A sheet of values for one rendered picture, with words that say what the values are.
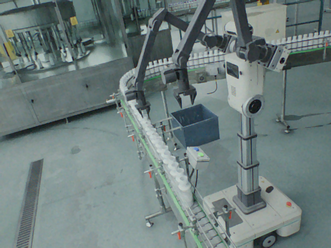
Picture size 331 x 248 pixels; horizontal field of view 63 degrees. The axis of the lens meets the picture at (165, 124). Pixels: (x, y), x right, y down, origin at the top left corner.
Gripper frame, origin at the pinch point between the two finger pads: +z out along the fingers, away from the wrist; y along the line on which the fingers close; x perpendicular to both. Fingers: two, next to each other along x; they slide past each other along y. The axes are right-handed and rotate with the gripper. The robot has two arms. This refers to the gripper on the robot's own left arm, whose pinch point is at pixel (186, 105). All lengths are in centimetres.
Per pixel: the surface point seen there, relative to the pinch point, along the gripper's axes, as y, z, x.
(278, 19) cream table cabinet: 315, 46, 330
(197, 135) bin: 24, 56, 56
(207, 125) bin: 34, 50, 56
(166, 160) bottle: -17.4, 26.5, -3.7
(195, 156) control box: -1.7, 27.5, -7.6
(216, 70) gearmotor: 91, 41, 146
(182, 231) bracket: -26, 31, -47
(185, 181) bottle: -15.3, 23.9, -27.9
